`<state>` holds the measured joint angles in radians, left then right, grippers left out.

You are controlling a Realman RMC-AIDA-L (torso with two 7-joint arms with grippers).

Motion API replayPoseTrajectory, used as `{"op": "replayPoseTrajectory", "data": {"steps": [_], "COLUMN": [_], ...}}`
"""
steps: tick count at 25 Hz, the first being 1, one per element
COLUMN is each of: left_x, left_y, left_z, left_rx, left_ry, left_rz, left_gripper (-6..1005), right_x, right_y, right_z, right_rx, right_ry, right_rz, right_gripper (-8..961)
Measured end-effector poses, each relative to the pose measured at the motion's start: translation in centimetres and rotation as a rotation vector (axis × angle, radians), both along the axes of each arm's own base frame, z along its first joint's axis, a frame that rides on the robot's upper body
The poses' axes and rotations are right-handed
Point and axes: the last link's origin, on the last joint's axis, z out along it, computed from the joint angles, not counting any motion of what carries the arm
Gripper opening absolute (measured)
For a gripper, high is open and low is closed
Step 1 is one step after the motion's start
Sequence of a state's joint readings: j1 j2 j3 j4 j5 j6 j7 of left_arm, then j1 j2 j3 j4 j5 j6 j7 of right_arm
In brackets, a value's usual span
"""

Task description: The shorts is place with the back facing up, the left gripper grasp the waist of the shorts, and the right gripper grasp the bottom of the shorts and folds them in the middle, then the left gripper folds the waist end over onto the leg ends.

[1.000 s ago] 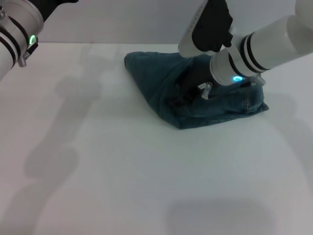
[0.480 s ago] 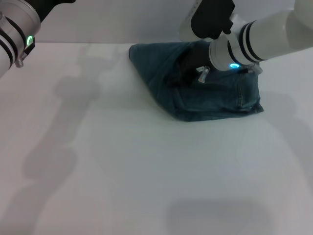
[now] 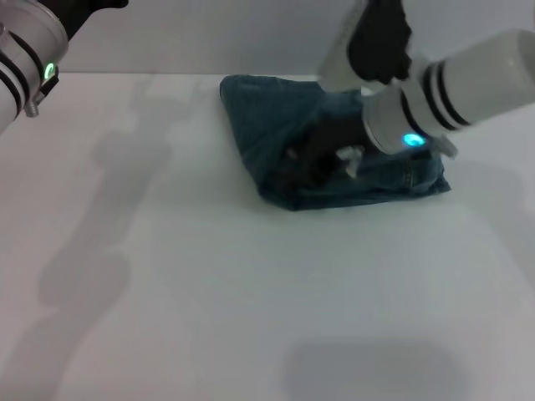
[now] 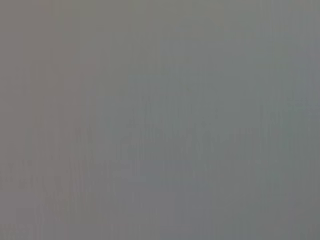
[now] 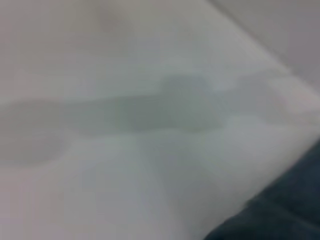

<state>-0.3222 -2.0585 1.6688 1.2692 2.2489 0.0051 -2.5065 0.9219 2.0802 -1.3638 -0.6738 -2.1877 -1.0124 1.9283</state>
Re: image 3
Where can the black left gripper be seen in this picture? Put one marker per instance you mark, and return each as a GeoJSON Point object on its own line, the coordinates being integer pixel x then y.
{"type": "Point", "coordinates": [79, 12]}

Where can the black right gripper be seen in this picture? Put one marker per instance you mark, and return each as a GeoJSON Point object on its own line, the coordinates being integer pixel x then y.
{"type": "Point", "coordinates": [330, 146]}

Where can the blue denim shorts with print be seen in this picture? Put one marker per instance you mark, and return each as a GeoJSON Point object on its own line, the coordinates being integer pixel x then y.
{"type": "Point", "coordinates": [267, 125]}

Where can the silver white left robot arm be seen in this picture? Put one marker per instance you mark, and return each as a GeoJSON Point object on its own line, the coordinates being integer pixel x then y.
{"type": "Point", "coordinates": [21, 62]}

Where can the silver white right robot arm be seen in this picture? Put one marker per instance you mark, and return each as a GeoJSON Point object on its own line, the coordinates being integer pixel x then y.
{"type": "Point", "coordinates": [460, 92]}

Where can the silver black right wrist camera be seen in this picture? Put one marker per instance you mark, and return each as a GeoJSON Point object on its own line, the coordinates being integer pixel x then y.
{"type": "Point", "coordinates": [368, 42]}

